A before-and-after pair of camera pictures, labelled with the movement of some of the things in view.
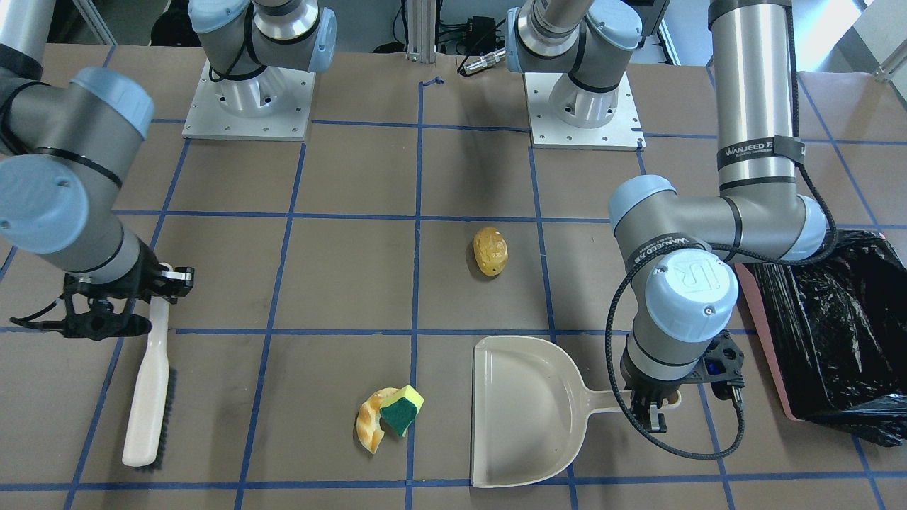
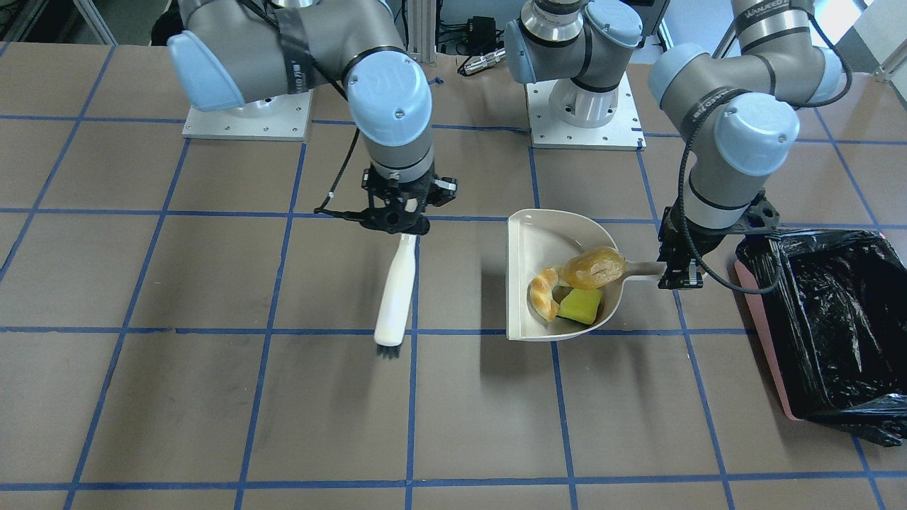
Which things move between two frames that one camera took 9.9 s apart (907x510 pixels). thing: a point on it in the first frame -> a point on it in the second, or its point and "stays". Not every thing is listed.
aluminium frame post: (421, 31) stays
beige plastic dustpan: (530, 410) -> (538, 239)
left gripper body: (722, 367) -> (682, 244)
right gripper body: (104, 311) -> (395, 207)
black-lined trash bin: (835, 326) stays
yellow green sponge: (401, 410) -> (581, 305)
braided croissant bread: (369, 426) -> (541, 295)
